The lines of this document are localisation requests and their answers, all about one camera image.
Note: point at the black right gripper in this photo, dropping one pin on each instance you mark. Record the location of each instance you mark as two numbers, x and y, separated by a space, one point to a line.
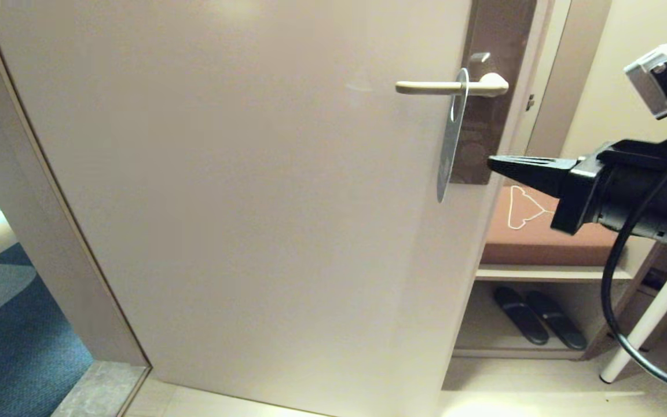
611 191

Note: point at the blue do-not-disturb door hanger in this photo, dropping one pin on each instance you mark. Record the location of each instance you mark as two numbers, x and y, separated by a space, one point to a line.
449 150

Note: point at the beige room door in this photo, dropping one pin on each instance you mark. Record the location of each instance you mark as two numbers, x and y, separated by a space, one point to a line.
252 202

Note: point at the brown seat cushion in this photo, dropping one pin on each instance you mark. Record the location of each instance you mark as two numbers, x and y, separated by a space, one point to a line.
519 243

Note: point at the black slipper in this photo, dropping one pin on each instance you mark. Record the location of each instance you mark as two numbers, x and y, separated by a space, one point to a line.
521 315
556 320

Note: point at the brown metal lock plate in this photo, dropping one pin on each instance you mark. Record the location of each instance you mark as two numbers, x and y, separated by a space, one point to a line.
498 29

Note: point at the white table leg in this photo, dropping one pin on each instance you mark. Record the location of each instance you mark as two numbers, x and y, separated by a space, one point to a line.
652 318

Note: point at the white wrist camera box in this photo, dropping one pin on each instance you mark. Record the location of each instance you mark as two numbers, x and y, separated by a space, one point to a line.
658 81

